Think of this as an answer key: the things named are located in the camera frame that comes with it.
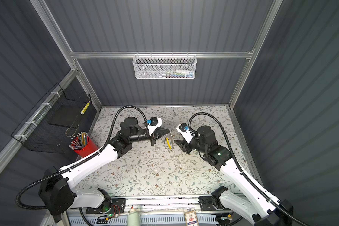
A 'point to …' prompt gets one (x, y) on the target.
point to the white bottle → (133, 218)
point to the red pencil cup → (83, 145)
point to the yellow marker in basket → (84, 110)
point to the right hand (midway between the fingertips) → (180, 137)
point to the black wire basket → (49, 126)
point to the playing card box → (191, 219)
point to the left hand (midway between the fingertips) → (169, 130)
